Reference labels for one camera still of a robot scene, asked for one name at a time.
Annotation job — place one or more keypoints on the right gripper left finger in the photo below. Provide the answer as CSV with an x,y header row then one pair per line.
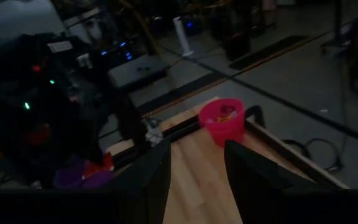
x,y
154,174

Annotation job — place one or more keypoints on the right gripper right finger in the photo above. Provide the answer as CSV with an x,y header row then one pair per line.
x,y
250,177

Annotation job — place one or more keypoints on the red candy bag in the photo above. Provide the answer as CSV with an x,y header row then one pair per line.
x,y
99,165

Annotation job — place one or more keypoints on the yellow candy bag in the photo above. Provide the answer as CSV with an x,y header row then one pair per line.
x,y
224,119

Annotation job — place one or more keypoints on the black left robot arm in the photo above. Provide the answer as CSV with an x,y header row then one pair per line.
x,y
11,93

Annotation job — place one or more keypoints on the purple halloween bucket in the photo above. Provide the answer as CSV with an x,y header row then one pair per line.
x,y
70,179

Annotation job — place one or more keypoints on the pink halloween bucket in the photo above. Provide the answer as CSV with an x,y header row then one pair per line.
x,y
222,133

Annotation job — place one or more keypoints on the black floor mat striped edge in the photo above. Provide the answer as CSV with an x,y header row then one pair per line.
x,y
269,51
182,93

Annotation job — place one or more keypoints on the black device blue lights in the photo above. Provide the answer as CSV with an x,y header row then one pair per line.
x,y
117,51

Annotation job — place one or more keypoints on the white upright post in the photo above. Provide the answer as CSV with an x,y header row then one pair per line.
x,y
182,34

